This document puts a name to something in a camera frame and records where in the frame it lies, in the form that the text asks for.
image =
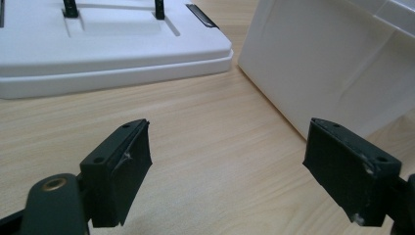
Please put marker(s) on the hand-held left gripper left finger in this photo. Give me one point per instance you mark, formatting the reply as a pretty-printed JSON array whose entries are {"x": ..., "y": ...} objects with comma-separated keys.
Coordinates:
[{"x": 114, "y": 176}]

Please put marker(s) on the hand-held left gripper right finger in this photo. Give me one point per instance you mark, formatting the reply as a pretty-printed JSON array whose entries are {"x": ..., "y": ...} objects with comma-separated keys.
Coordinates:
[{"x": 349, "y": 173}]

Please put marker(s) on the white plastic box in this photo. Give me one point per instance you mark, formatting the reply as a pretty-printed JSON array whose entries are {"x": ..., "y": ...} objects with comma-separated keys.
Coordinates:
[{"x": 319, "y": 65}]

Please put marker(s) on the white plastic base tray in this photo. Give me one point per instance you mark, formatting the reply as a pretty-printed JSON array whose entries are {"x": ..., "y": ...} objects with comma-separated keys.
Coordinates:
[{"x": 111, "y": 52}]

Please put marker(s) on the black strip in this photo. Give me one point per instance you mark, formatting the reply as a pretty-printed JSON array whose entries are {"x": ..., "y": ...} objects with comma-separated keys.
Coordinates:
[{"x": 202, "y": 15}]

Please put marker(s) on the black post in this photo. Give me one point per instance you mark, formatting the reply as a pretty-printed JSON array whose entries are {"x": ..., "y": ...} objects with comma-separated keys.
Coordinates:
[
  {"x": 159, "y": 9},
  {"x": 70, "y": 8}
]

